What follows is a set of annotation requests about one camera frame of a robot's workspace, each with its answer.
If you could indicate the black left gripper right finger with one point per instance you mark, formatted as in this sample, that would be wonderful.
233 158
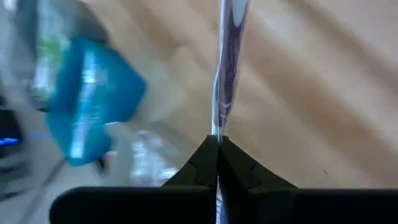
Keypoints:
242 171

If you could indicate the teal plastic bin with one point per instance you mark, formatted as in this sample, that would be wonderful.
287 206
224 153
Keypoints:
124 87

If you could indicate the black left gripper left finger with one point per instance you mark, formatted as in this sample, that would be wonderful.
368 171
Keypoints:
199 169

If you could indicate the blue toothbrush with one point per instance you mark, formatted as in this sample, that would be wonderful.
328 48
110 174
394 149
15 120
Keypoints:
87 102

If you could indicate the purple toothbrush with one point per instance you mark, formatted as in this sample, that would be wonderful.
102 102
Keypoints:
230 62

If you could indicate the white plastic bin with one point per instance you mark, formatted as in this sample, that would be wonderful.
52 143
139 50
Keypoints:
146 155

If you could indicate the green toothbrush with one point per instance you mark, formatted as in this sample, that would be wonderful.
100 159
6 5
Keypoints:
49 53

